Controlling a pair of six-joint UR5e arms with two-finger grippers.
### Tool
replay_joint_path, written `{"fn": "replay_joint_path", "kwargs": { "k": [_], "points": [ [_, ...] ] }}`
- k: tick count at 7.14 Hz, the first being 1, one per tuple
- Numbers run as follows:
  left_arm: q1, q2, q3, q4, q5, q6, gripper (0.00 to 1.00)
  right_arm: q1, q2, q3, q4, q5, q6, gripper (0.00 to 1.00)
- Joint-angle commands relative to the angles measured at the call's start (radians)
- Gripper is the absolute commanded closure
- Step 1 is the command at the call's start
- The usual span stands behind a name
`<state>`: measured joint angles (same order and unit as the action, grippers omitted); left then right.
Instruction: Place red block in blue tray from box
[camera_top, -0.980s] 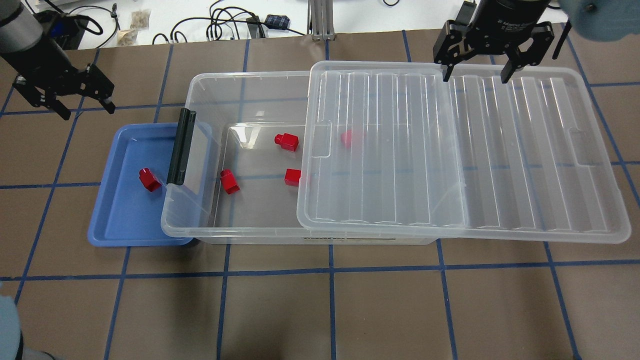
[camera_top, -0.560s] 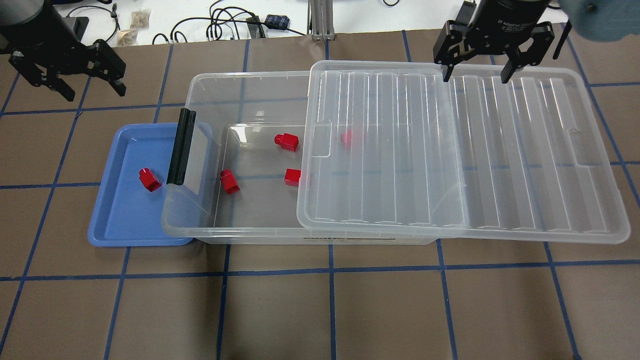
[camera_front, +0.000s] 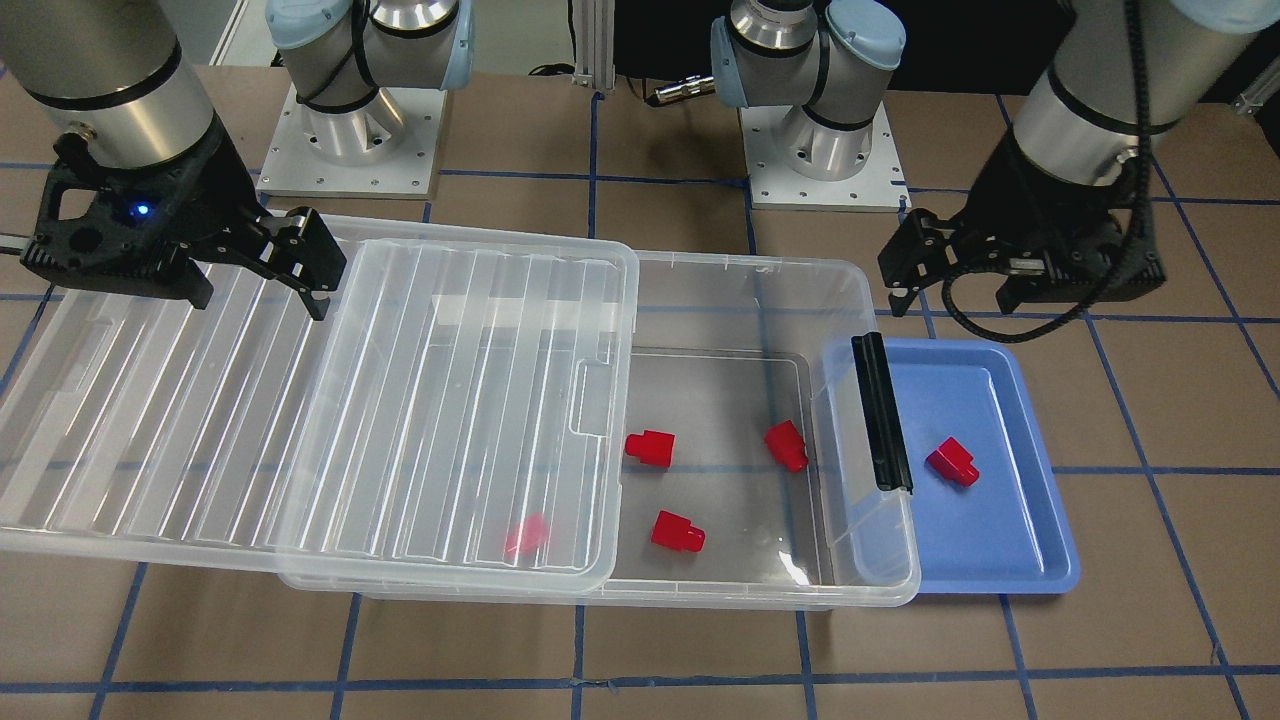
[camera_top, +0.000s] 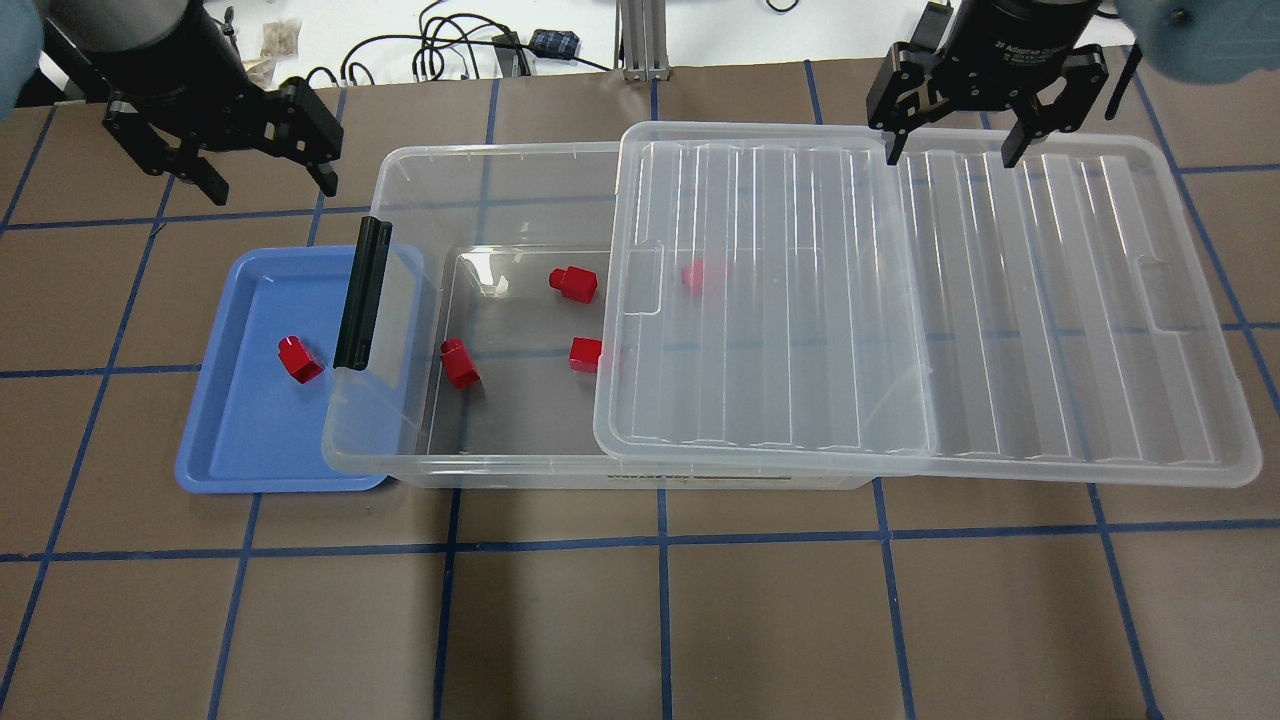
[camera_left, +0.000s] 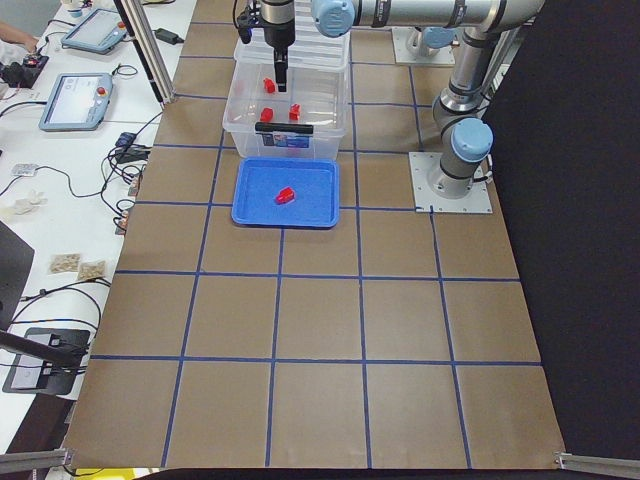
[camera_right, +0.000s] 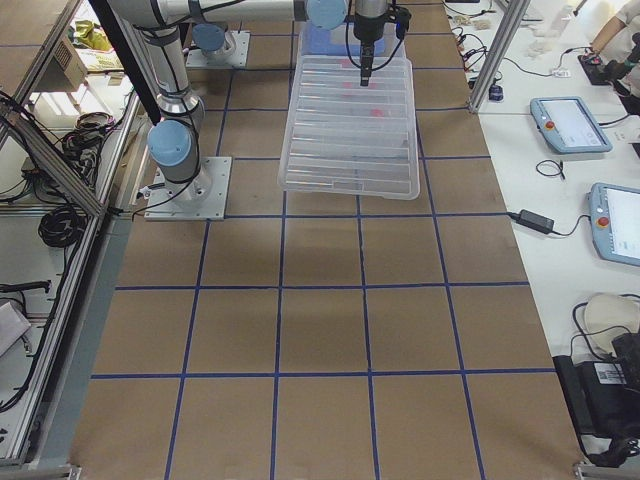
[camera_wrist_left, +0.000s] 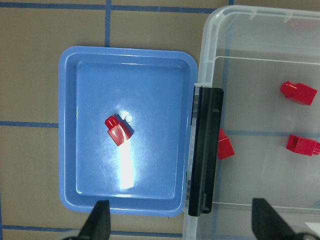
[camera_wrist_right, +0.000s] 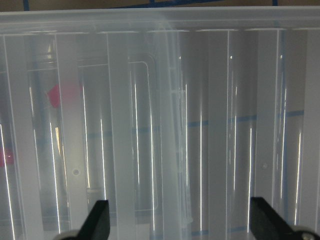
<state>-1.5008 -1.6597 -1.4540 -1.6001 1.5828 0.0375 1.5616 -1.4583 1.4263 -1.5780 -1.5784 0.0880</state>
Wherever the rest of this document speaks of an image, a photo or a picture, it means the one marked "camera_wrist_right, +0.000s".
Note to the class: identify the clear plastic box lid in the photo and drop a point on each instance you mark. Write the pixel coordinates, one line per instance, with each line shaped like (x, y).
(186, 113)

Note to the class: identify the red block hollow side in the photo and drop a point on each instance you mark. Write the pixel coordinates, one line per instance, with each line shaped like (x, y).
(6, 157)

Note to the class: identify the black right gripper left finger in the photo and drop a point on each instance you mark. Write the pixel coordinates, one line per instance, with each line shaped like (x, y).
(97, 224)

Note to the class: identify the red block under lid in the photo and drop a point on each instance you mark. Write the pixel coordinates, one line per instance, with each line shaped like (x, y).
(66, 93)

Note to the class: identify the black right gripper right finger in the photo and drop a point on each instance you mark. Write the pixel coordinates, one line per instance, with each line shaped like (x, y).
(266, 224)

